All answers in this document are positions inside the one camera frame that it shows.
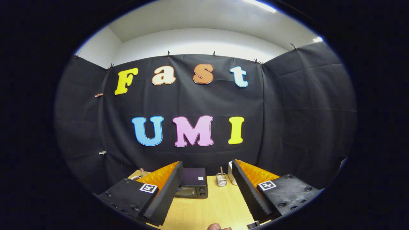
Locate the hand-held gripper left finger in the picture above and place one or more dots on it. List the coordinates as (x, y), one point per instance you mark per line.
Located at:
(166, 195)

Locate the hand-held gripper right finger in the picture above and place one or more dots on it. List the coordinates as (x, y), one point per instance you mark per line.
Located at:
(247, 193)

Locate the black toaster oven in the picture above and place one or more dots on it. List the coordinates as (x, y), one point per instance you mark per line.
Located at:
(193, 179)

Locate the white bread toaster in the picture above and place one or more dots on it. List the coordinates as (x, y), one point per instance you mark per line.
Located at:
(231, 174)

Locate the glass holder with sticks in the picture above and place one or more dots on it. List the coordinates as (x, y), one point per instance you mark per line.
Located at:
(221, 181)

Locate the clear plastic water bottle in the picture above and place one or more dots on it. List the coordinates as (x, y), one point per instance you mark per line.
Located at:
(142, 172)

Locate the white compartment snack tray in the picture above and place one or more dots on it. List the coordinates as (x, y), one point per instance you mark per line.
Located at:
(135, 178)

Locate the black backdrop cloth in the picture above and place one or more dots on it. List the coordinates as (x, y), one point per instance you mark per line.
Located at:
(287, 111)

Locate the small ceiling light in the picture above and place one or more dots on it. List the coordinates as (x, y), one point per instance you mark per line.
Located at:
(318, 39)

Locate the long ceiling light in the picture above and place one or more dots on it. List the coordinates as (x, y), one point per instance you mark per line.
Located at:
(260, 5)

